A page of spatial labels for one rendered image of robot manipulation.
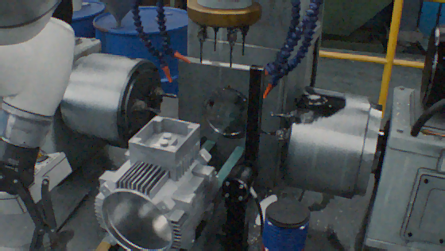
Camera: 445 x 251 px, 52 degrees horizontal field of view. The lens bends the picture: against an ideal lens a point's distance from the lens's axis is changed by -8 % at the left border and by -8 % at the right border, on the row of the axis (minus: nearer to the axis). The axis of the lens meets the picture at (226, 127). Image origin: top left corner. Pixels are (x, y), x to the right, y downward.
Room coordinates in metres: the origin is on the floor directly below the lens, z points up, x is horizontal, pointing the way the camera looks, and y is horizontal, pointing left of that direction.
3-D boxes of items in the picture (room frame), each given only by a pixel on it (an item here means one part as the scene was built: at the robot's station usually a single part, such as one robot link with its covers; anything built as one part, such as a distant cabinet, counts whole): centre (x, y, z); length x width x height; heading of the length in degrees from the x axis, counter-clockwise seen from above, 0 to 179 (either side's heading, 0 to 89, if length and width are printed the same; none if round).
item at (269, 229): (0.50, -0.08, 1.19); 0.06 x 0.06 x 0.04
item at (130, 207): (0.80, 0.13, 1.02); 0.20 x 0.19 x 0.19; 161
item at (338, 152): (1.01, -0.29, 1.04); 0.41 x 0.25 x 0.25; 72
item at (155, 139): (0.84, 0.12, 1.11); 0.12 x 0.11 x 0.07; 161
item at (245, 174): (1.03, -0.13, 0.92); 0.45 x 0.13 x 0.24; 162
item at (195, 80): (1.26, -0.02, 0.97); 0.30 x 0.11 x 0.34; 72
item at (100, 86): (1.22, 0.37, 1.04); 0.37 x 0.25 x 0.25; 72
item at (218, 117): (1.20, 0.00, 1.02); 0.15 x 0.02 x 0.15; 72
